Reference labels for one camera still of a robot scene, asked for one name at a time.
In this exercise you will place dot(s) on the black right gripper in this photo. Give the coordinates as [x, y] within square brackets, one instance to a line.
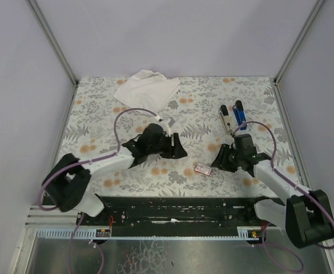
[229, 157]

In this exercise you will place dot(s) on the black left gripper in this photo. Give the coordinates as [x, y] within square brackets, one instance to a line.
[170, 145]

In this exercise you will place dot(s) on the red and white staple box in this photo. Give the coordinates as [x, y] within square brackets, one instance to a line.
[203, 169]

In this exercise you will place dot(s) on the blue stapler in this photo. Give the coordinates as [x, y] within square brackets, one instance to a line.
[240, 115]

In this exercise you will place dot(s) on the beige stapler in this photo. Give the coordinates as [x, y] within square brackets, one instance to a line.
[225, 119]

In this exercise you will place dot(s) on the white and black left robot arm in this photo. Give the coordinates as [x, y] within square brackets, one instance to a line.
[67, 182]

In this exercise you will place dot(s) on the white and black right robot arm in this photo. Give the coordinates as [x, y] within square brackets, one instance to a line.
[304, 214]

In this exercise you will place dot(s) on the floral patterned table mat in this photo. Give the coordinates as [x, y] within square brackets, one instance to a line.
[97, 119]

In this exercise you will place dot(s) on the white folded cloth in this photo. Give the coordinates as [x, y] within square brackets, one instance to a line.
[147, 89]

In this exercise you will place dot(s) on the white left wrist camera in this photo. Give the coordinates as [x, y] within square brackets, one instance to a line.
[166, 124]

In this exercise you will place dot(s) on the white slotted cable duct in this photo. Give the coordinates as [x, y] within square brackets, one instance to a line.
[94, 234]

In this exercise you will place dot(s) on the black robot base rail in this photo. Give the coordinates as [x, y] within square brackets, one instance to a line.
[175, 217]

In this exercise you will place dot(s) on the left aluminium frame post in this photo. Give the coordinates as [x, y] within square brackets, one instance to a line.
[44, 25]

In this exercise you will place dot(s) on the aluminium frame post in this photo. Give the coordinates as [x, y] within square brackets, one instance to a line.
[299, 40]
[44, 25]

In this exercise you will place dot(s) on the right aluminium frame post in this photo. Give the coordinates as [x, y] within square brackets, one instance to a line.
[299, 40]

